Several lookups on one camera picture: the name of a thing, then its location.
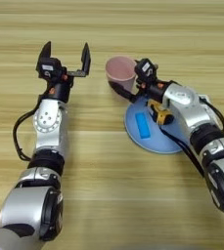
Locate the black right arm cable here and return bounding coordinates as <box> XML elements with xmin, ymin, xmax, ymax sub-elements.
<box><xmin>200</xmin><ymin>97</ymin><xmax>224</xmax><ymax>133</ymax></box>

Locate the light blue round plate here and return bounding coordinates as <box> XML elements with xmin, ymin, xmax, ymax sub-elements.
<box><xmin>123</xmin><ymin>96</ymin><xmax>191</xmax><ymax>155</ymax></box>

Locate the small blue rectangular block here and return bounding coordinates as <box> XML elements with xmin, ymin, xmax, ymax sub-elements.
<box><xmin>134</xmin><ymin>111</ymin><xmax>152</xmax><ymax>140</ymax></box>

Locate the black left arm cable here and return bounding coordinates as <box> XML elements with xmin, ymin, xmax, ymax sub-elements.
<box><xmin>12</xmin><ymin>101</ymin><xmax>43</xmax><ymax>162</ymax></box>

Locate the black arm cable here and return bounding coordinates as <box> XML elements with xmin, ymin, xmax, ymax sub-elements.
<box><xmin>200</xmin><ymin>97</ymin><xmax>224</xmax><ymax>133</ymax></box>
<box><xmin>12</xmin><ymin>101</ymin><xmax>43</xmax><ymax>162</ymax></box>

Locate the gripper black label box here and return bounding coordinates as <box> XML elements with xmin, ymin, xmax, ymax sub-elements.
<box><xmin>134</xmin><ymin>58</ymin><xmax>159</xmax><ymax>85</ymax></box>
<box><xmin>35</xmin><ymin>57</ymin><xmax>63</xmax><ymax>81</ymax></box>

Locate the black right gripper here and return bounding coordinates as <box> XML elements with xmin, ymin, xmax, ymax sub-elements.
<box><xmin>108</xmin><ymin>59</ymin><xmax>170</xmax><ymax>104</ymax></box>

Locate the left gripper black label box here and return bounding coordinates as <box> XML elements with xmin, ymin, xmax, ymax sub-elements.
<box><xmin>35</xmin><ymin>57</ymin><xmax>63</xmax><ymax>81</ymax></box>

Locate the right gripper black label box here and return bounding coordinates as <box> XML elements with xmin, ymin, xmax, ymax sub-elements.
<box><xmin>134</xmin><ymin>58</ymin><xmax>159</xmax><ymax>85</ymax></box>

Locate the yellow black tape measure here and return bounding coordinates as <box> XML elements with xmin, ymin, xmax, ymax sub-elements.
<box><xmin>147</xmin><ymin>99</ymin><xmax>204</xmax><ymax>177</ymax></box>

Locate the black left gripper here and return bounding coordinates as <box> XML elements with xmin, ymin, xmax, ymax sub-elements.
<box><xmin>37</xmin><ymin>40</ymin><xmax>92</xmax><ymax>104</ymax></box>

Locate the pink plastic cup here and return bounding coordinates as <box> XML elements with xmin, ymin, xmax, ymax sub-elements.
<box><xmin>105</xmin><ymin>56</ymin><xmax>138</xmax><ymax>94</ymax></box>

